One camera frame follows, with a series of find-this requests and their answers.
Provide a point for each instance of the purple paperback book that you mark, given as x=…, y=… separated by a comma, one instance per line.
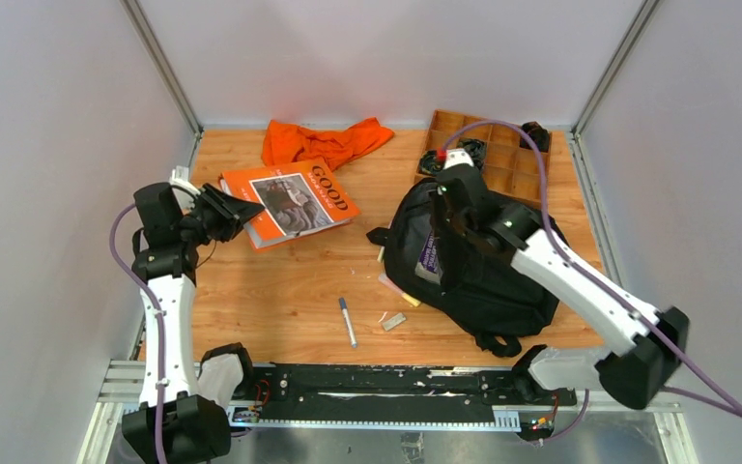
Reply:
x=428, y=265

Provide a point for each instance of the aluminium frame rail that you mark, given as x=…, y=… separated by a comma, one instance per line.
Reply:
x=595, y=430

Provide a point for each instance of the pink yellow highlighter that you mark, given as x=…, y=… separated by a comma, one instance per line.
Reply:
x=384, y=280

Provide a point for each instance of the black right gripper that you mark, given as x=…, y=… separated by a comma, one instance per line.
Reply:
x=441, y=231

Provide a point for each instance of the orange cloth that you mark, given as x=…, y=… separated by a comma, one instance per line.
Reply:
x=286, y=143

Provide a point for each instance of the black student backpack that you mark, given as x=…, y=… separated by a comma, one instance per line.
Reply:
x=496, y=304

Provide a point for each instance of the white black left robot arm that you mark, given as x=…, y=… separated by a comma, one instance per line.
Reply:
x=182, y=414

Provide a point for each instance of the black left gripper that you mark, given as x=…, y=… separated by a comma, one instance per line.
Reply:
x=218, y=209

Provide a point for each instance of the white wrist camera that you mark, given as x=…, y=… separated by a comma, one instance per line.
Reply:
x=184, y=191
x=457, y=157

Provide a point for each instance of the wooden compartment tray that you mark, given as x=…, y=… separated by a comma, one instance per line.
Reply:
x=510, y=167

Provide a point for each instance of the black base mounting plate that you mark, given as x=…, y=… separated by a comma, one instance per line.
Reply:
x=291, y=394

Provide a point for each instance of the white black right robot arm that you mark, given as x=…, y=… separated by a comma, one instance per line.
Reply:
x=641, y=342

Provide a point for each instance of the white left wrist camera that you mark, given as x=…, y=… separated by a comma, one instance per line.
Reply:
x=184, y=191

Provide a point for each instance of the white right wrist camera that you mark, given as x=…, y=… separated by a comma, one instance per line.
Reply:
x=457, y=157

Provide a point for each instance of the orange cover book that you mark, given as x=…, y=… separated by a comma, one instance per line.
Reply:
x=301, y=198

